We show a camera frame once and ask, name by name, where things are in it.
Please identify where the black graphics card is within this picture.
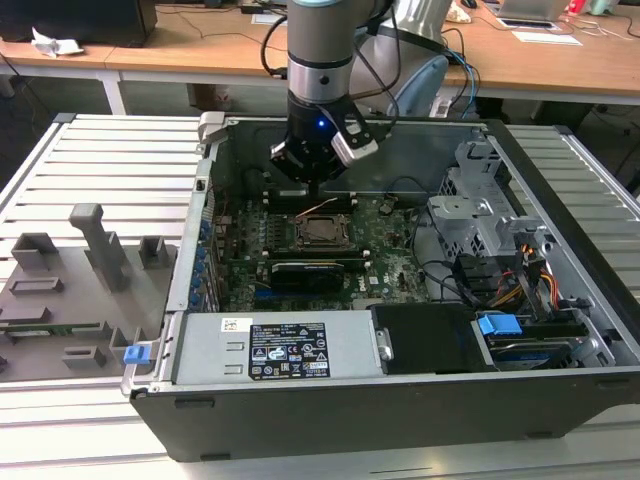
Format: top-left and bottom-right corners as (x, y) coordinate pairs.
(269, 259), (346, 294)

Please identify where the grey parts rack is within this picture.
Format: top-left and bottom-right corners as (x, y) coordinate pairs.
(0, 203), (180, 387)

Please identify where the green RAM stick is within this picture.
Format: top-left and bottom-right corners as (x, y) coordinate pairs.
(0, 322), (104, 335)

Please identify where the grey power supply unit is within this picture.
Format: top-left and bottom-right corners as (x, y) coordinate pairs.
(172, 312), (384, 386)

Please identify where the blue disk carrier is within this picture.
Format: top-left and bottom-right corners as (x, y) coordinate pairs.
(477, 312), (522, 347)

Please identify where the blue case latch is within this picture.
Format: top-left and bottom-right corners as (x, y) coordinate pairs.
(123, 343), (151, 366)

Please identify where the CPU socket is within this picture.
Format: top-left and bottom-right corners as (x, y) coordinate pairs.
(292, 212), (360, 253)

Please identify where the black open PC case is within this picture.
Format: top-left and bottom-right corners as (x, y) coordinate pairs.
(122, 112), (640, 464)

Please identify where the black RAM slot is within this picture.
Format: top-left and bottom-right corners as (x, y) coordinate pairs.
(267, 205), (354, 215)
(269, 249), (369, 258)

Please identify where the silver laptop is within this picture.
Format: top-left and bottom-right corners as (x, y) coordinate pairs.
(492, 0), (567, 30)

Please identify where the metal socket cover frame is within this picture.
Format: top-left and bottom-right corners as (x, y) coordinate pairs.
(294, 213), (354, 251)

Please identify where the green motherboard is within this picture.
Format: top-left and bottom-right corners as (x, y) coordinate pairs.
(207, 192), (434, 314)

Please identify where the black plastic shroud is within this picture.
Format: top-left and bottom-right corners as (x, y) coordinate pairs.
(372, 303), (494, 377)

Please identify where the silver square CPU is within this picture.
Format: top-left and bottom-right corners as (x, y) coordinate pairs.
(305, 219), (343, 244)

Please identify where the beige crumpled object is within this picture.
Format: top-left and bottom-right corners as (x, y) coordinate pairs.
(446, 0), (475, 24)

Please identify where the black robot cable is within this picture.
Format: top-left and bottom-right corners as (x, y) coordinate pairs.
(261, 14), (291, 80)
(349, 9), (401, 146)

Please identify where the grey case corner latch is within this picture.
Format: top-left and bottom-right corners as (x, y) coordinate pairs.
(198, 112), (227, 147)

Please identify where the wooden desk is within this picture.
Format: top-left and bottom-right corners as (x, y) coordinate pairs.
(0, 0), (640, 116)

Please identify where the black monitor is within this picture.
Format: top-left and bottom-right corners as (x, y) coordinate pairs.
(0, 0), (159, 49)

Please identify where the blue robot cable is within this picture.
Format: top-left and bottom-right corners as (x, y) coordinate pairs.
(444, 47), (482, 119)

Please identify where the silver metal drive cage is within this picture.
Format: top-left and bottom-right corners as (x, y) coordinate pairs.
(427, 139), (556, 261)

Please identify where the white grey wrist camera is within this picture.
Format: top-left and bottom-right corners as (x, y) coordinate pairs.
(330, 119), (379, 166)

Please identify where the yellow red wire bundle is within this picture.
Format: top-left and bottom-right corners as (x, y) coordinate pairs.
(492, 242), (559, 309)

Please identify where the hard disk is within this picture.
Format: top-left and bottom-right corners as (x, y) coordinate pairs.
(487, 339), (574, 372)

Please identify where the crumpled white paper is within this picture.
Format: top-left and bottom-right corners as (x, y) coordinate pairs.
(30, 27), (86, 59)

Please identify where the thin metal locking lever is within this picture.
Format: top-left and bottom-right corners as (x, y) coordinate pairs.
(294, 197), (338, 219)

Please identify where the cardboard box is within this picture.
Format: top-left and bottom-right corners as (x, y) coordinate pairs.
(187, 82), (234, 112)

